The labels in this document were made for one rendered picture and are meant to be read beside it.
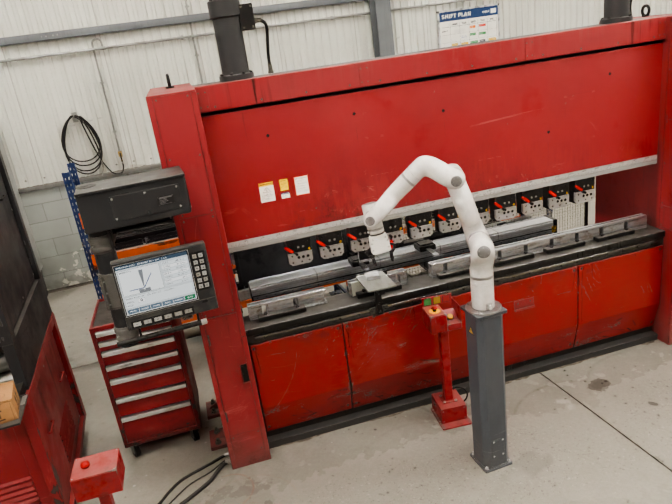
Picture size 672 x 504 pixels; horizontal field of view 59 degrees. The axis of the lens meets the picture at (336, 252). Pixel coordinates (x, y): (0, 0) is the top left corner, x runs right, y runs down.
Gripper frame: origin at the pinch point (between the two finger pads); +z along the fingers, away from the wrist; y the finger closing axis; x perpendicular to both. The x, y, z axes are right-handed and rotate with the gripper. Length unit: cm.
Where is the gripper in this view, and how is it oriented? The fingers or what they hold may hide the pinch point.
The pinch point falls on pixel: (383, 261)
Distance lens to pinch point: 311.3
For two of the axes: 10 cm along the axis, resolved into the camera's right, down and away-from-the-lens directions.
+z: 2.5, 9.4, 2.2
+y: 9.6, -2.8, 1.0
